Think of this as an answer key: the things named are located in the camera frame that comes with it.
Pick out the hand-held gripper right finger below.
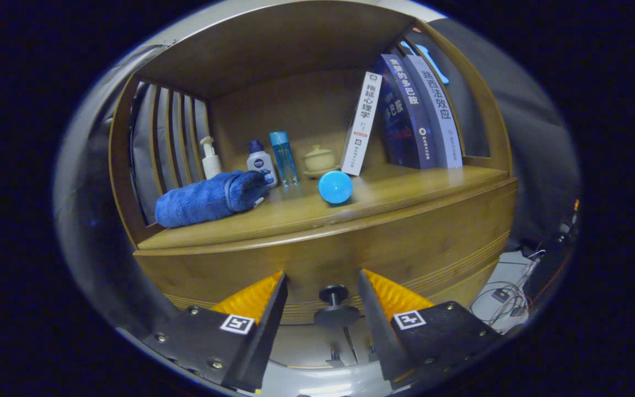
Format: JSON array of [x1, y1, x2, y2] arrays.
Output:
[[357, 268, 503, 389]]

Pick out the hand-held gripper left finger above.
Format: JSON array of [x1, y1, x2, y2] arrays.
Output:
[[142, 270, 289, 393]]

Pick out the black drawer knob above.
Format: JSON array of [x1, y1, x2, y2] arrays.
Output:
[[314, 285, 361, 327]]

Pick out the blue gradient tube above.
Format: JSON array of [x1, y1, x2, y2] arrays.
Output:
[[318, 170, 354, 205]]

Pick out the wooden cabinet door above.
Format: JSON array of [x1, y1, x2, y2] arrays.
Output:
[[267, 325, 351, 369], [345, 325, 380, 364]]

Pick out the wooden countertop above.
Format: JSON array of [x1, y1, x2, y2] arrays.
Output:
[[137, 163, 511, 251]]

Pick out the wooden cabinet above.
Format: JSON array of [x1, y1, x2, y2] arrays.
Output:
[[108, 0, 518, 369]]

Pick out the blue folded towel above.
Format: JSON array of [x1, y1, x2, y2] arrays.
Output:
[[155, 170, 270, 229]]

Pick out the white bottle blue cap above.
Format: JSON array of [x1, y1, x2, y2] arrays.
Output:
[[246, 140, 278, 189]]

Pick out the clear blue bottle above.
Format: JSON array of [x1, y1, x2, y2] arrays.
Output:
[[270, 131, 299, 187]]

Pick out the white pump bottle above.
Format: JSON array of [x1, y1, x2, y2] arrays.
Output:
[[200, 136, 223, 180]]

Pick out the beige lidded teacup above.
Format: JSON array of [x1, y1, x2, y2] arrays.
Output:
[[302, 144, 340, 179]]

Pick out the white book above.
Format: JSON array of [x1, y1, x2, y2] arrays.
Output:
[[341, 71, 383, 176]]

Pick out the dark blue book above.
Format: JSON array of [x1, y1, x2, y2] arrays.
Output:
[[375, 53, 438, 170]]

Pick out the pale lilac book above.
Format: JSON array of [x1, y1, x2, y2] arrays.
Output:
[[404, 54, 464, 169]]

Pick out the loose floor cables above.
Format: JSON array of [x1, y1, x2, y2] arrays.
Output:
[[469, 251, 547, 331]]

